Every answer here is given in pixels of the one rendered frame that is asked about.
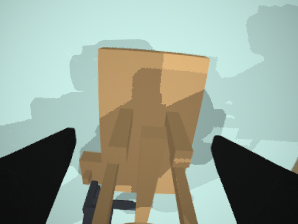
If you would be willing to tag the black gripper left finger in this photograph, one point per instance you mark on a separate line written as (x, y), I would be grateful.
(30, 178)

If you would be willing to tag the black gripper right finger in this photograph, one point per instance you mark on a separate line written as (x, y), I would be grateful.
(259, 192)

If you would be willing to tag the tan rectangular block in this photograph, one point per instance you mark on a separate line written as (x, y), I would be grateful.
(295, 169)

